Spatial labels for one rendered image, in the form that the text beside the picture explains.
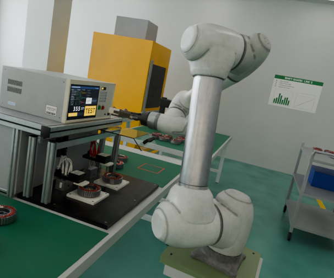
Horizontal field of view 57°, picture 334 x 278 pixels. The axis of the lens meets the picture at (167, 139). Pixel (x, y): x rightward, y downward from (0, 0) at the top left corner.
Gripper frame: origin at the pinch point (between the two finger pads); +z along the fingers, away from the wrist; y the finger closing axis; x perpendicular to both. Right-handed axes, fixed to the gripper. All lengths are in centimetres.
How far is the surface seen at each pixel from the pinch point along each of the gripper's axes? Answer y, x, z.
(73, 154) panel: 0.0, -30.0, 21.7
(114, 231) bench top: -39, -44, -29
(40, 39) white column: 276, 45, 290
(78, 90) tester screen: -21.5, 8.6, 9.6
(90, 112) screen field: -8.1, -2.3, 9.5
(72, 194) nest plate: -26.5, -40.1, 1.7
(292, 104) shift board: 512, 23, -123
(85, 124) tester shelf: -16.2, -7.8, 6.7
